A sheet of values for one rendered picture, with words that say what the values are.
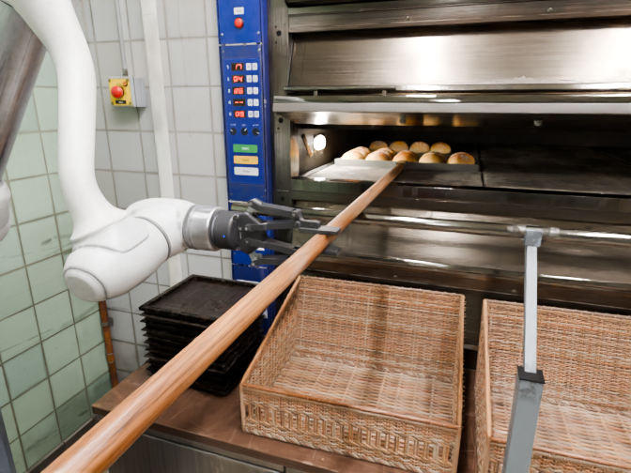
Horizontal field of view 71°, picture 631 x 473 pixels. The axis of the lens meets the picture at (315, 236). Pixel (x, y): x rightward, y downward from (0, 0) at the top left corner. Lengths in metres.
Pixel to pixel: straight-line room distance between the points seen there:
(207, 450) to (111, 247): 0.74
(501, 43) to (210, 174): 1.00
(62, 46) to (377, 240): 0.99
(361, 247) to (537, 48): 0.75
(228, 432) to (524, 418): 0.75
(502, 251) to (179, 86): 1.19
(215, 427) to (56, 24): 1.00
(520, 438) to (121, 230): 0.81
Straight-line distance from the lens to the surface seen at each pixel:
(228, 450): 1.32
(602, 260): 1.48
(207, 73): 1.61
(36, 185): 1.88
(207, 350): 0.46
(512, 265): 1.43
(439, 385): 1.49
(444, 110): 1.22
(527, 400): 0.93
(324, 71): 1.43
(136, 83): 1.72
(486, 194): 1.39
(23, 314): 1.92
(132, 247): 0.79
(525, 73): 1.36
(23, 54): 1.13
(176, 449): 1.41
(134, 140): 1.81
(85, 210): 0.81
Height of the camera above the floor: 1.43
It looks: 17 degrees down
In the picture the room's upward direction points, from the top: straight up
